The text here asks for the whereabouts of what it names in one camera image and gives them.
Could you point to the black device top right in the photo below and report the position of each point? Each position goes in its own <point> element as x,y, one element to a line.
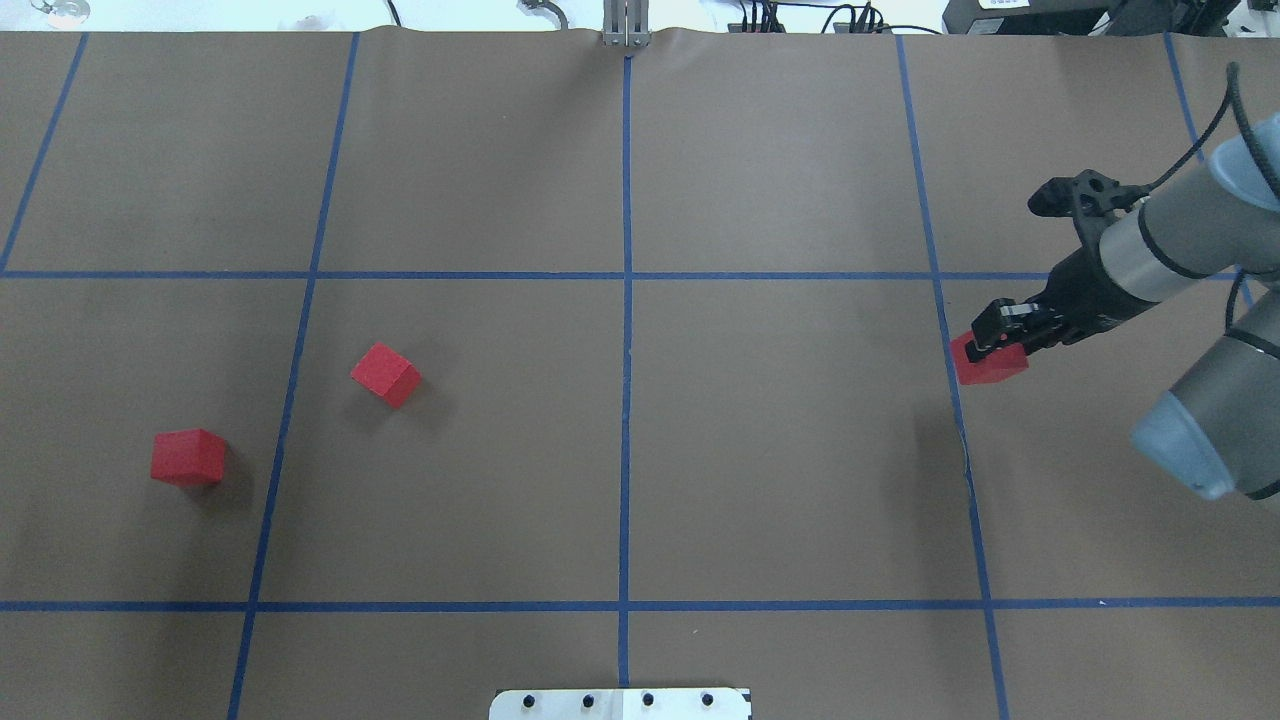
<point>1084,18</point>

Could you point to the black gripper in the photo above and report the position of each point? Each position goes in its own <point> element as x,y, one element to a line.
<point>1081,292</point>

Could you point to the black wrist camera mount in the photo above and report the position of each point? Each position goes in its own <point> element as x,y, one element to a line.
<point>1091,201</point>

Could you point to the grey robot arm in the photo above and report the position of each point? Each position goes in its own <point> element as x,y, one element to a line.
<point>1152,347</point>

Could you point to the red cube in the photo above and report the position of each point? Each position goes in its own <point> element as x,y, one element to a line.
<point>1002,364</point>
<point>188,458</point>
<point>387,375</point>

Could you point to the white metal base plate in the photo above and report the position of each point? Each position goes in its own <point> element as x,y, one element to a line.
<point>623,703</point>

